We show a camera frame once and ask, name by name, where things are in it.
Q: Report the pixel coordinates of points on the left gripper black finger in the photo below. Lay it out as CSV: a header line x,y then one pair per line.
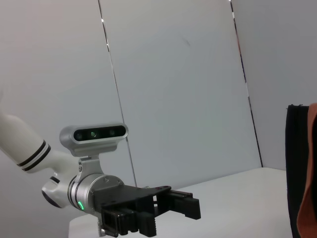
x,y
128,220
185,205

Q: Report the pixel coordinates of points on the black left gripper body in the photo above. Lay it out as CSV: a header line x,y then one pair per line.
x,y
119,196

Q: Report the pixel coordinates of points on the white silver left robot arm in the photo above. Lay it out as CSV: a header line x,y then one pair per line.
x,y
24,138

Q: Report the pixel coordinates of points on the silver camera mount bracket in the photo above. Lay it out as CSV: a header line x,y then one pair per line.
x,y
90,166

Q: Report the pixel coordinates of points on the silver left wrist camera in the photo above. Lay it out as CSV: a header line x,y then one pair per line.
x,y
94,137

